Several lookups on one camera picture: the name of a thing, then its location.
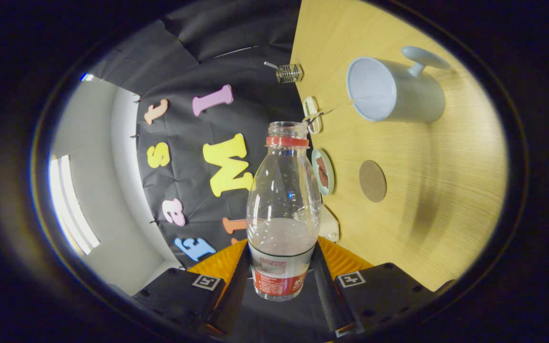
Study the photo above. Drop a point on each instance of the metal spoon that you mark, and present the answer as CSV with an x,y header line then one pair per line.
x,y
270,65

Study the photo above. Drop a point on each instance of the black backdrop cloth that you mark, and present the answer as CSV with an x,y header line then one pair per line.
x,y
184,119

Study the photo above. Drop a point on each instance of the brown meat pieces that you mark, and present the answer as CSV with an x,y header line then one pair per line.
x,y
323,174

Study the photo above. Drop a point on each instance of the long ceiling light panel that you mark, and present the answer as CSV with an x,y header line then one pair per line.
x,y
72,205

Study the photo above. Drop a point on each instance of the small glass jar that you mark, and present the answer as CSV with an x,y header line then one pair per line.
x,y
289,73

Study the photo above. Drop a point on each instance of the white divided dish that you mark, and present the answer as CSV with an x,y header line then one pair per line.
x,y
310,105

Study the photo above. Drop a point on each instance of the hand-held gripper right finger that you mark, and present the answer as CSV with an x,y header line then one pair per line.
x,y
327,295

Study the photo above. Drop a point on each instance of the small ceiling light panel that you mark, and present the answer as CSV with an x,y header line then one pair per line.
x,y
86,76

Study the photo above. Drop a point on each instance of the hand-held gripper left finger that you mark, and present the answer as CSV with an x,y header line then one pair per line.
x,y
234,295

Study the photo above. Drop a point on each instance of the wooden table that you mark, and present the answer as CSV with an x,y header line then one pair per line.
x,y
446,190

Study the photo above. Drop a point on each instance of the round brown coaster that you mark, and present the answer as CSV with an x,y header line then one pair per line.
x,y
372,181

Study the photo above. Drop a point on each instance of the pale blue plate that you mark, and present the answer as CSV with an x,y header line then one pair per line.
x,y
330,176

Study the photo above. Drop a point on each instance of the white toaster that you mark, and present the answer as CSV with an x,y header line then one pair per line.
x,y
330,229

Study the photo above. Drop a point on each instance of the white cup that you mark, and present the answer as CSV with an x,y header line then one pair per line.
x,y
412,100

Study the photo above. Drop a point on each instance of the clear plastic juice bottle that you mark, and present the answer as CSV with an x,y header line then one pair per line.
x,y
281,238

